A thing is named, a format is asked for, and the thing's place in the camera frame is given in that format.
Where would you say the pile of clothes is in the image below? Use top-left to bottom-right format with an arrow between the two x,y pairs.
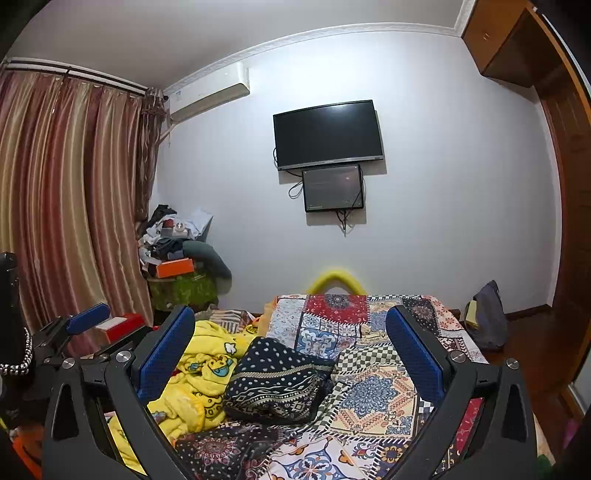
136,203 -> 215,278

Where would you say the navy patterned garment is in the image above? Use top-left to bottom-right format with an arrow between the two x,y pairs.
224,336 -> 335,425

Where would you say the patchwork bedsheet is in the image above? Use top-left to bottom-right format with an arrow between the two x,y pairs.
175,293 -> 490,480

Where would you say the yellow foam tube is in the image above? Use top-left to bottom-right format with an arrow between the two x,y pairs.
307,267 -> 368,296

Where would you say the black wall television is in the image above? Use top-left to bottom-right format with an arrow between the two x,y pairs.
272,99 -> 386,172

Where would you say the white air conditioner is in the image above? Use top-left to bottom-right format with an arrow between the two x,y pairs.
164,62 -> 251,124

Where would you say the wooden door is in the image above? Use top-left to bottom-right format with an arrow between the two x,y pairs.
538,69 -> 591,416

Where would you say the small black wall monitor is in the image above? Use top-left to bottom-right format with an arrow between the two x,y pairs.
301,164 -> 366,214

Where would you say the red white box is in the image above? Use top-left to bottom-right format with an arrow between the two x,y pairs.
95,313 -> 145,344

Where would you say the grey bag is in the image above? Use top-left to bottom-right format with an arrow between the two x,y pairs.
471,280 -> 509,352

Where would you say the black white braided cord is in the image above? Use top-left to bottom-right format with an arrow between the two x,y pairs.
0,330 -> 34,378

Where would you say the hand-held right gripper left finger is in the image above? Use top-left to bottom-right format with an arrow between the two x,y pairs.
41,305 -> 197,480

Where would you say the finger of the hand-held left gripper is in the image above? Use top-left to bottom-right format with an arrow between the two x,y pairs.
78,340 -> 139,365
33,302 -> 112,352

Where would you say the orange cloth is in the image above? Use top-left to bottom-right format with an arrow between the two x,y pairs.
11,425 -> 44,480

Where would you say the green table cover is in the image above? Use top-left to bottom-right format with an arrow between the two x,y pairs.
147,270 -> 220,315

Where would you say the orange box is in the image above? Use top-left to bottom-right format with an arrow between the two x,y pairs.
154,257 -> 195,279

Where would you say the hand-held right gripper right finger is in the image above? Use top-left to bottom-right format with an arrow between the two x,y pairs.
385,305 -> 539,480

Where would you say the wooden wall cabinet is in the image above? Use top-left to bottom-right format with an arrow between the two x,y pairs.
462,0 -> 573,88

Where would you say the curtain rod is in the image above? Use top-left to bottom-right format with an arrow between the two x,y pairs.
0,56 -> 167,100

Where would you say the striped red curtain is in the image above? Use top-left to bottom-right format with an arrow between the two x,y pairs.
0,69 -> 160,352

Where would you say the striped cloth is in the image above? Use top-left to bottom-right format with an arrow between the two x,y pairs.
210,308 -> 252,333

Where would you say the yellow cartoon blanket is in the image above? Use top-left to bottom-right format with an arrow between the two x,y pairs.
104,318 -> 259,480

